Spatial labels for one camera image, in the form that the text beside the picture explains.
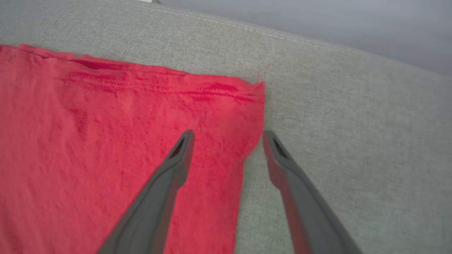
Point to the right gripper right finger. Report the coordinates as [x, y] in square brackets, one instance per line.
[307, 211]

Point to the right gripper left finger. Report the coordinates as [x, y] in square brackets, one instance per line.
[155, 204]

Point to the red and white shirt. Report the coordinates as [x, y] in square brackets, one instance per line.
[88, 141]

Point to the grey fabric sofa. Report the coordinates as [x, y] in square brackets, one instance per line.
[353, 141]

